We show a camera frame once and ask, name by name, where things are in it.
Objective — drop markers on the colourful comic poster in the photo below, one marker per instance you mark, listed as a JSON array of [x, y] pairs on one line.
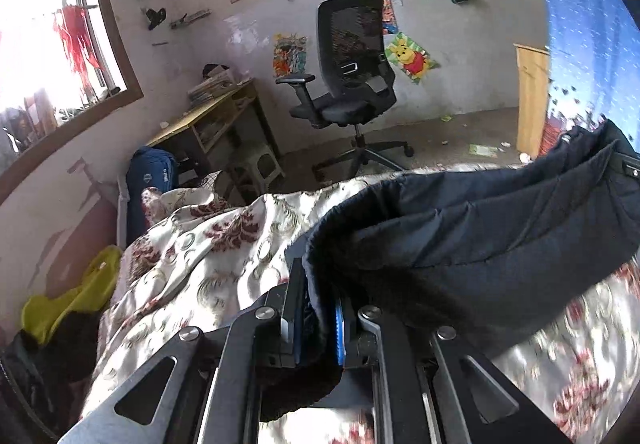
[[289, 55]]

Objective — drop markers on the cartoon character poster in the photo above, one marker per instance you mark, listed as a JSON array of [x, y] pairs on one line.
[[390, 17]]

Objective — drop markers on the yellow-green cloth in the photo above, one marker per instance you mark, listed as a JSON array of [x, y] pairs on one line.
[[75, 299]]

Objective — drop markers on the black bag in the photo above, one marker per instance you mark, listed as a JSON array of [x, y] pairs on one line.
[[45, 374]]

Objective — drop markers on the green paper scrap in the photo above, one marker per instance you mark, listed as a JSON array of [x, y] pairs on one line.
[[482, 150]]

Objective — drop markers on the brown framed window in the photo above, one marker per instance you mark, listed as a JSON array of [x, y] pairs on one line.
[[40, 49]]

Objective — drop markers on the floral satin blanket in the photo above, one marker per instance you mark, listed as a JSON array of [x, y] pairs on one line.
[[200, 264]]

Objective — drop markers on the stack of books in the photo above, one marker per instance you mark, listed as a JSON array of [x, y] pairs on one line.
[[210, 84]]

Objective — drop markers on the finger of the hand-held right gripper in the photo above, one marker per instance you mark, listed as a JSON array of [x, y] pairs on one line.
[[627, 168]]

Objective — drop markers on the dark navy padded jacket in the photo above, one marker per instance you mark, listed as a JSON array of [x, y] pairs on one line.
[[475, 234]]

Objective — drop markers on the white bed frame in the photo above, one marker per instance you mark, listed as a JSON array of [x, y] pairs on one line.
[[121, 209]]

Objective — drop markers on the light wooden cabinet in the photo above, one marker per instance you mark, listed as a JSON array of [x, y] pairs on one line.
[[532, 94]]

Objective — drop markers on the white plastic stool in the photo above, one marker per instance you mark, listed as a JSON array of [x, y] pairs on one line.
[[257, 164]]

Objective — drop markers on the wooden desk with shelves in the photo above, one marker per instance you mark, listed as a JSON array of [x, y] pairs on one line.
[[215, 109]]

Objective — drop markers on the black mesh office chair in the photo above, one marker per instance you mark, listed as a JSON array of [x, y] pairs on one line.
[[350, 29]]

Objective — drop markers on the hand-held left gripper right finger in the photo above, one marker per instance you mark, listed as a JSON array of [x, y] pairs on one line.
[[341, 334]]

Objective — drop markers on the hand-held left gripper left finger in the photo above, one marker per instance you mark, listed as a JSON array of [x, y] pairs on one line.
[[300, 324]]

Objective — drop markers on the blue backpack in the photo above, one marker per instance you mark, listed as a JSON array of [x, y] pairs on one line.
[[150, 174]]

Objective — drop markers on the red hanging decoration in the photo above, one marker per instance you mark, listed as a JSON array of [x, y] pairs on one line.
[[75, 39]]

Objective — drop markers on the yellow bear poster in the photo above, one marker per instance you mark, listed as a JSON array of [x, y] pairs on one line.
[[410, 57]]

